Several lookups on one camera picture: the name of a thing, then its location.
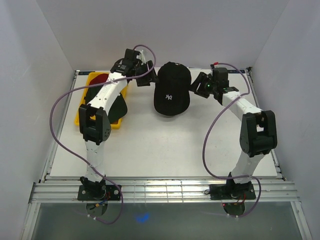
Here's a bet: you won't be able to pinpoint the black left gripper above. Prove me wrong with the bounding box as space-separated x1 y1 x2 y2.
133 60 161 88

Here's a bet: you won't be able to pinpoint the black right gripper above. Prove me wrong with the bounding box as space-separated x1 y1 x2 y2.
186 72 217 99

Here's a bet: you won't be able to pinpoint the black NY baseball cap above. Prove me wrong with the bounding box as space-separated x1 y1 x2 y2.
153 62 192 117

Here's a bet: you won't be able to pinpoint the dark green NY cap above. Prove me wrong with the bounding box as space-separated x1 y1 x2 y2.
83 86 128 125

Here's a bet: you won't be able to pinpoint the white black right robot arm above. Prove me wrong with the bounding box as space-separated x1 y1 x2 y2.
189 67 278 199

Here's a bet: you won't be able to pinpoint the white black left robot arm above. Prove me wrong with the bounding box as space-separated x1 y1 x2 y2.
78 48 156 201

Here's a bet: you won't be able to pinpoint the red baseball cap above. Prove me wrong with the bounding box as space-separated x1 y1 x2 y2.
89 73 109 85

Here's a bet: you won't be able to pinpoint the yellow plastic bin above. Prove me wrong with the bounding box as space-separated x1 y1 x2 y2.
77 72 128 129

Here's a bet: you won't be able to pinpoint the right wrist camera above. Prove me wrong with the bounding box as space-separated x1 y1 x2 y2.
210 62 220 69

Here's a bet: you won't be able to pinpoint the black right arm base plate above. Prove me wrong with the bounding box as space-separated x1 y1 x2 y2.
208 183 256 200

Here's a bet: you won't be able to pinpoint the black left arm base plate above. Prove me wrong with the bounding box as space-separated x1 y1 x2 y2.
77 185 121 201

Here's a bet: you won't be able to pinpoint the aluminium table frame rail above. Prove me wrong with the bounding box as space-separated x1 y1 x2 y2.
29 178 300 204

